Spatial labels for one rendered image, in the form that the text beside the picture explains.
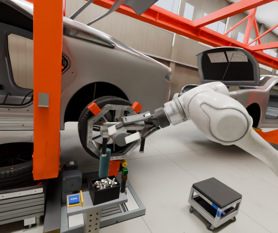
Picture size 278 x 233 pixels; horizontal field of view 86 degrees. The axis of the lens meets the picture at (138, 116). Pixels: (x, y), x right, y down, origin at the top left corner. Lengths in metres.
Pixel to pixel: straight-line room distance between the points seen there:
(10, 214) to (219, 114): 1.66
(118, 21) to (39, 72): 5.80
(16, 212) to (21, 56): 5.05
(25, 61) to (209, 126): 5.98
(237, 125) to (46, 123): 1.16
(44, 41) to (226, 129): 1.14
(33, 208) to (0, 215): 0.21
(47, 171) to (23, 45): 5.14
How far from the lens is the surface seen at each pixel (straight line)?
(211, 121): 0.35
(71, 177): 1.66
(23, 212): 1.73
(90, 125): 1.36
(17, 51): 6.17
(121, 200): 1.32
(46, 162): 1.37
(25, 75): 6.12
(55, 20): 1.26
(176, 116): 0.53
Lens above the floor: 1.31
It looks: 11 degrees down
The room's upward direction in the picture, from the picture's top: 8 degrees clockwise
